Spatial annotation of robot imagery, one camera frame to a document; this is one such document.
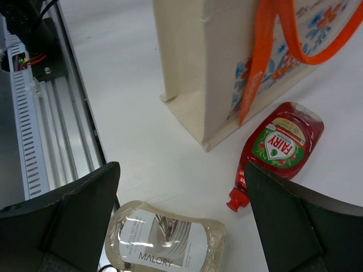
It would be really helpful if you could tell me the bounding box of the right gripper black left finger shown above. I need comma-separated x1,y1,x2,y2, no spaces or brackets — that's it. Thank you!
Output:
1,161,120,271

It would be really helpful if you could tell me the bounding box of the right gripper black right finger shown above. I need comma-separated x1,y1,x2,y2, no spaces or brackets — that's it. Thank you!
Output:
244,163,362,271

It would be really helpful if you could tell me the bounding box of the clear Malory soap bottle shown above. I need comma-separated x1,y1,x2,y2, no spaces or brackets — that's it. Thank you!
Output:
105,201,226,271

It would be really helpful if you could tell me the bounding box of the red Fairy dish soap bottle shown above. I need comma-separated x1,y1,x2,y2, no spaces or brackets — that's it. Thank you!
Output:
227,102,324,212

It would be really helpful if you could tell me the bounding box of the white slotted cable duct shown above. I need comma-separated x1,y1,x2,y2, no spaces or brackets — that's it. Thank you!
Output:
5,31,49,200

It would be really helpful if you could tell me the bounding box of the canvas bag with orange handles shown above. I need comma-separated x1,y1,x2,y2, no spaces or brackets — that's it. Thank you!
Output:
153,1,362,151

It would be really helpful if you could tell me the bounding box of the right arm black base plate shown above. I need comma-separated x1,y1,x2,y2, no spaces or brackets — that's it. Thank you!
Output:
1,1,68,82

